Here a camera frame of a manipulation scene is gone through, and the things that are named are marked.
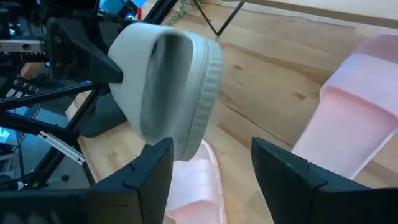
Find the pink rubber slide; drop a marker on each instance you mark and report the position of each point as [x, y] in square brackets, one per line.
[348, 124]
[199, 186]

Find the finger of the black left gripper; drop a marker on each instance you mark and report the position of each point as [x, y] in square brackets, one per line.
[74, 56]

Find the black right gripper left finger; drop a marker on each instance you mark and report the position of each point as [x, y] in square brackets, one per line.
[140, 193]

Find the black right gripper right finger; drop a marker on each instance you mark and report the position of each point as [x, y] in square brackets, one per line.
[295, 193]

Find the silver aluminium bar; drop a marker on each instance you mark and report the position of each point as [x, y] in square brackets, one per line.
[62, 147]

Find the black aluminium rig frame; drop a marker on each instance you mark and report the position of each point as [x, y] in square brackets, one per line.
[40, 96]

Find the grey rubber slide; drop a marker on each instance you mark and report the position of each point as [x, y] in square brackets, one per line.
[133, 62]

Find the wooden shelf with black legs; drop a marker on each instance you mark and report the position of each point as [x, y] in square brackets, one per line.
[311, 7]

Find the green trailing potted plant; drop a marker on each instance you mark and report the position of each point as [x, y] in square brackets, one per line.
[178, 12]

